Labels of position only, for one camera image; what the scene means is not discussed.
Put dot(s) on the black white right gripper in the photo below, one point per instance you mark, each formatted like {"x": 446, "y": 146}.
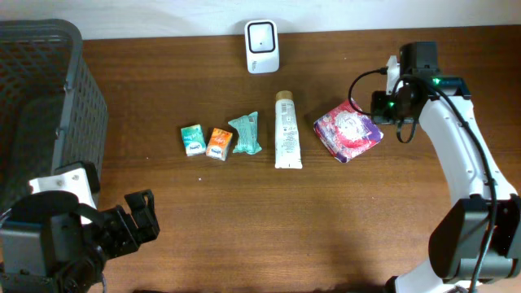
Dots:
{"x": 380, "y": 108}

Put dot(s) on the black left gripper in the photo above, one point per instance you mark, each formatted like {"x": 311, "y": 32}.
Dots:
{"x": 123, "y": 227}

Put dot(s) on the teal small tissue pack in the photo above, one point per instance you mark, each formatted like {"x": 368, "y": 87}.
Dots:
{"x": 193, "y": 140}

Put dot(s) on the red purple tissue pack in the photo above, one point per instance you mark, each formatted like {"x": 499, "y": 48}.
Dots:
{"x": 347, "y": 133}

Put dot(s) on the orange small tissue pack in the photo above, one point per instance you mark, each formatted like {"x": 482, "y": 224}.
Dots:
{"x": 219, "y": 144}

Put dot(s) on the green wipes pack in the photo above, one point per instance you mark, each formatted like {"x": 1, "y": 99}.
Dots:
{"x": 247, "y": 129}

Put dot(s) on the white cream tube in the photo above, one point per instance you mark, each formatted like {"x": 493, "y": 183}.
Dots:
{"x": 287, "y": 138}

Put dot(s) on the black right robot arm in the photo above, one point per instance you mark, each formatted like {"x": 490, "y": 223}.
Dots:
{"x": 478, "y": 241}

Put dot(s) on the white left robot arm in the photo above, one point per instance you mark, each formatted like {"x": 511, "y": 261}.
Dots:
{"x": 56, "y": 240}

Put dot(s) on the grey plastic basket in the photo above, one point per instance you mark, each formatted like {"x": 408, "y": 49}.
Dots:
{"x": 52, "y": 111}

